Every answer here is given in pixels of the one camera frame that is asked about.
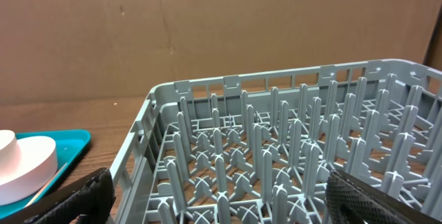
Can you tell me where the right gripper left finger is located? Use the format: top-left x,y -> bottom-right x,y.
0,167 -> 117,224

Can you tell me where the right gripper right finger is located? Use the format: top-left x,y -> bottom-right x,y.
325,169 -> 440,224

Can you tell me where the grey dishwasher rack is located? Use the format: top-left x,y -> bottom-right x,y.
109,59 -> 441,223

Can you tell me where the teal serving tray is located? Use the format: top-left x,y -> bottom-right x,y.
1,129 -> 91,218

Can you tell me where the pink bowl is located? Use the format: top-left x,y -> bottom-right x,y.
1,136 -> 58,205

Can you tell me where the wooden chopstick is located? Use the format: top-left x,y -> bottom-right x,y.
25,163 -> 67,207

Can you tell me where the cream paper cup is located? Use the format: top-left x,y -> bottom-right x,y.
0,130 -> 20,183

